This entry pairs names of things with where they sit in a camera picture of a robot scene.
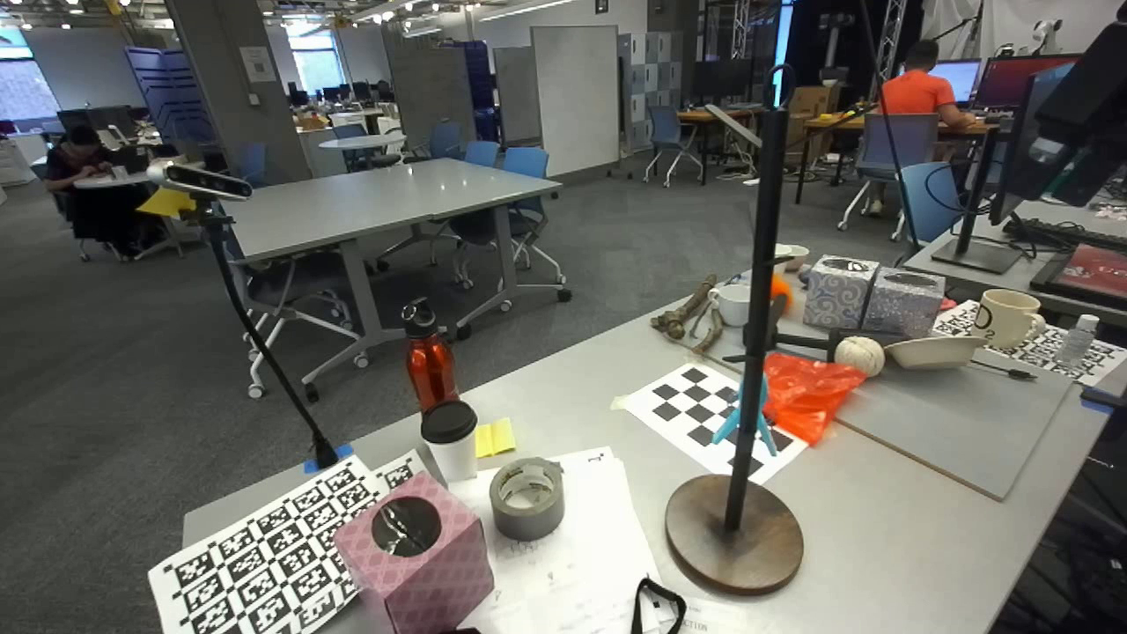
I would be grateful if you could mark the white bowl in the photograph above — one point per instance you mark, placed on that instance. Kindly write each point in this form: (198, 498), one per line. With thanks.
(933, 352)

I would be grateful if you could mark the red water bottle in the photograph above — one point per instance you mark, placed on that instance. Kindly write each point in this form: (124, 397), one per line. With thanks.
(426, 360)

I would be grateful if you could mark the yellow sticky note pad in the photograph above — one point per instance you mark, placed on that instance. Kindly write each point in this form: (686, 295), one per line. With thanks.
(493, 438)

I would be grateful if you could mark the black white checkerboard sheet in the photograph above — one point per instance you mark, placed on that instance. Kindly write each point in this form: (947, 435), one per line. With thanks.
(692, 410)

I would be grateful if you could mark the white paper cup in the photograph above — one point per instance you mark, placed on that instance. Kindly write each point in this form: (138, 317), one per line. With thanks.
(448, 435)

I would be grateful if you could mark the grey office table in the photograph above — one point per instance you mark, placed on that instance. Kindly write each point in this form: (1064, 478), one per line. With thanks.
(349, 205)

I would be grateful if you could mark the orange plastic bag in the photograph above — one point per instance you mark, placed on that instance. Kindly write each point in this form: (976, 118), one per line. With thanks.
(803, 397)

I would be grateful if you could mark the patterned white box left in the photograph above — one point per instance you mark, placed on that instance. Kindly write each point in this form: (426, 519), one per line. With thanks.
(840, 290)

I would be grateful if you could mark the patterned white box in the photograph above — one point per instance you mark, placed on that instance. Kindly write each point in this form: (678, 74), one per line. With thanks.
(840, 290)
(901, 302)

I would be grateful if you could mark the pink tissue box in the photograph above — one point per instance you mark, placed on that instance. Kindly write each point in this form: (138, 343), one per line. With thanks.
(418, 559)

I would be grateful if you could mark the white ball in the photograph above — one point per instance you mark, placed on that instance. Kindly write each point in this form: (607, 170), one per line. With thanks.
(859, 352)

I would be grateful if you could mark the patterned white box right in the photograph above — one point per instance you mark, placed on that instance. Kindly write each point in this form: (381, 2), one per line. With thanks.
(901, 302)

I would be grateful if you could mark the fiducial marker sheet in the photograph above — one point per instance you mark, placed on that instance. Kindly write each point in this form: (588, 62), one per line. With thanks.
(277, 568)

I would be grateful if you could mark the person in orange shirt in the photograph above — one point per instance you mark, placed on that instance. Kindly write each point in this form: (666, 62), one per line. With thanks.
(921, 94)

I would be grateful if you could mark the grey cutting mat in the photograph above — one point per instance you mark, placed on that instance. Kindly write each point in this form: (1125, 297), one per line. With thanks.
(969, 425)

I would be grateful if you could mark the cream ceramic mug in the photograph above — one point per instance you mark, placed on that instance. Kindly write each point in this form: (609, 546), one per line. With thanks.
(1006, 317)

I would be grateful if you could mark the seated person in black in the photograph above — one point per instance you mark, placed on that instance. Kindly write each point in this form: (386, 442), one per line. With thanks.
(97, 214)

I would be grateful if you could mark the grey duct tape roll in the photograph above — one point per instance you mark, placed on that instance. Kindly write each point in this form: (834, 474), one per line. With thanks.
(527, 498)

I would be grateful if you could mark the black camera stand with base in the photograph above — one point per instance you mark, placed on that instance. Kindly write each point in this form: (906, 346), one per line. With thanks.
(726, 533)

